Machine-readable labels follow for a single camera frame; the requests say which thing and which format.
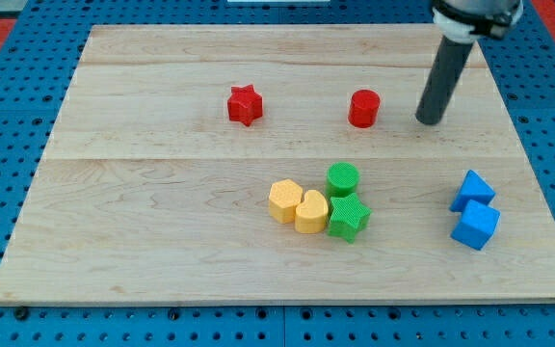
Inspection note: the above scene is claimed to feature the green star block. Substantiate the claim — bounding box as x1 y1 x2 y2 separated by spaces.
327 193 372 244

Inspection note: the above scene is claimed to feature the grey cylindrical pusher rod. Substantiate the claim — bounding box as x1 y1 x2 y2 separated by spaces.
415 37 474 125

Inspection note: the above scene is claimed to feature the red cylinder block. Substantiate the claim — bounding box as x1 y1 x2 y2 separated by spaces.
348 90 381 128

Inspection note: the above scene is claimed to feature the wooden board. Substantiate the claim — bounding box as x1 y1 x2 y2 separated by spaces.
0 24 555 307

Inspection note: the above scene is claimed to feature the red star block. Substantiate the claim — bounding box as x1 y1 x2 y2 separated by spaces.
226 84 263 127

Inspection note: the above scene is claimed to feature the yellow hexagon block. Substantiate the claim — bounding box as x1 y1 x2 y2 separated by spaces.
268 179 303 224

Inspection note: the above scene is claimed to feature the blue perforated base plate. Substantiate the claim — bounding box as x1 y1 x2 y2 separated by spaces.
0 0 555 346

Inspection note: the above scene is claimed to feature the blue triangle block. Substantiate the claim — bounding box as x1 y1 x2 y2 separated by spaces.
449 170 496 212

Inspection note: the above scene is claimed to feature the green cylinder block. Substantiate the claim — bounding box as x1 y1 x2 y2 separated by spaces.
326 162 360 198

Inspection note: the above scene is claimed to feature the yellow heart block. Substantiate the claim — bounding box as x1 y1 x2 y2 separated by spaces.
295 190 329 234

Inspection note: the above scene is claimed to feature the blue cube block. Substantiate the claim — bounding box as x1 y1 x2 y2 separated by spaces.
450 200 501 251

